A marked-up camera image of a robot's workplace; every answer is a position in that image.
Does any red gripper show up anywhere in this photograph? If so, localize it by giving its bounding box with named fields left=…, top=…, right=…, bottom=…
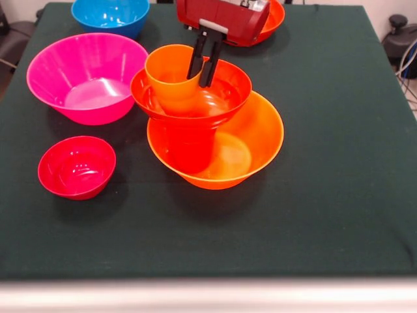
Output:
left=175, top=0, right=271, bottom=88

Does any orange plastic cup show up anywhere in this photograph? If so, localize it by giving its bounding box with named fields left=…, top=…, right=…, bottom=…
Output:
left=144, top=44, right=212, bottom=115

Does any red-orange plastic bowl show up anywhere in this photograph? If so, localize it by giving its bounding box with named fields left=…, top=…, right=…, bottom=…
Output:
left=130, top=57, right=253, bottom=130
left=252, top=0, right=286, bottom=47

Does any red-orange plastic cup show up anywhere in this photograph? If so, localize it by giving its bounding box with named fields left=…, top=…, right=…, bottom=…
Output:
left=165, top=125, right=216, bottom=175

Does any large pink bowl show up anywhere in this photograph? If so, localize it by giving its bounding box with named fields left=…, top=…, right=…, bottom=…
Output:
left=26, top=32, right=149, bottom=127

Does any large orange bowl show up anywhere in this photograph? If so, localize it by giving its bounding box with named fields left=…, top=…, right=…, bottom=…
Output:
left=147, top=91, right=285, bottom=191

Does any large blue bowl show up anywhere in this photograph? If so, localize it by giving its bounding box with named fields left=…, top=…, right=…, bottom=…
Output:
left=70, top=0, right=151, bottom=40

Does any small crimson bowl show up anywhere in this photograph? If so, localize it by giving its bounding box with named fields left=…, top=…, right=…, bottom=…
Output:
left=37, top=136, right=117, bottom=201

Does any dark green tablecloth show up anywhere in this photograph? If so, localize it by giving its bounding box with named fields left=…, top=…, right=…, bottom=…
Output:
left=0, top=2, right=417, bottom=281

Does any tangle of cables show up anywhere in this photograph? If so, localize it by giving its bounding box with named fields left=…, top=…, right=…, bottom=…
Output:
left=395, top=38, right=417, bottom=110

